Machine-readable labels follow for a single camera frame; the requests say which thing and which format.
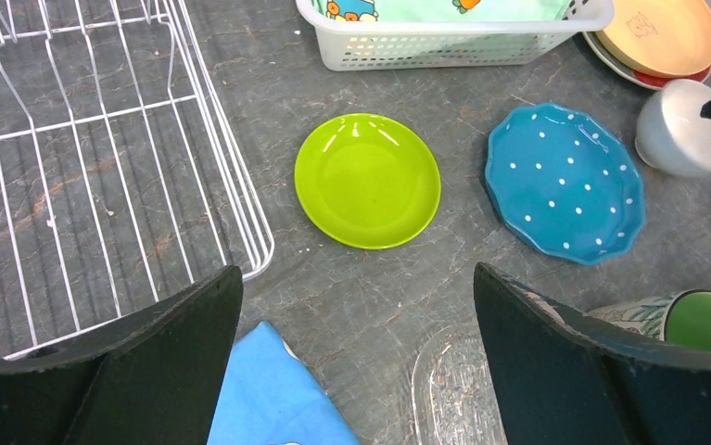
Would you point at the white wire dish rack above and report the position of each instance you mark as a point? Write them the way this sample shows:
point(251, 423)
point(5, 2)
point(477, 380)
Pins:
point(121, 178)

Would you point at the blue polka dot plate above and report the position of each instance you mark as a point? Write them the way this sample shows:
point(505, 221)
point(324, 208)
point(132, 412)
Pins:
point(564, 184)

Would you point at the white round bowl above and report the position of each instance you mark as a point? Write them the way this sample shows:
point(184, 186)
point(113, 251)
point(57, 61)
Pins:
point(671, 135)

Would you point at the white plastic basket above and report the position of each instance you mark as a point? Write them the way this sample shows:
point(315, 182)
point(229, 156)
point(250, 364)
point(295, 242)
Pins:
point(378, 45)

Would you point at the blue folded cloth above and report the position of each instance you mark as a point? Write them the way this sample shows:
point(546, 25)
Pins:
point(268, 396)

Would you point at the white bottom plate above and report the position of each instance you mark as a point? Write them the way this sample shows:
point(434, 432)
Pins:
point(622, 70)

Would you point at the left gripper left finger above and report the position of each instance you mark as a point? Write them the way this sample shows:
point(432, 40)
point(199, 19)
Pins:
point(151, 377)

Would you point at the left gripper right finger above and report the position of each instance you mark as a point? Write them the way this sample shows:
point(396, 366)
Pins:
point(563, 377)

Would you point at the lime green plate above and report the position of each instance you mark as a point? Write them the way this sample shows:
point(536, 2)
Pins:
point(367, 181)

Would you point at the green interior mug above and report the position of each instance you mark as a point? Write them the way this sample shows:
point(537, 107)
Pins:
point(682, 319)

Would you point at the orange plate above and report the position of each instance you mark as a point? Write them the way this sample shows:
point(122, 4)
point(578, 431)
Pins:
point(664, 38)

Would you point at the red plate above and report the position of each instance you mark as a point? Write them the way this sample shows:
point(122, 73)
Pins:
point(674, 77)

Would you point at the mint green printed shirt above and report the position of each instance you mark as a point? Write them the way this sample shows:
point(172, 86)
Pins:
point(441, 10)

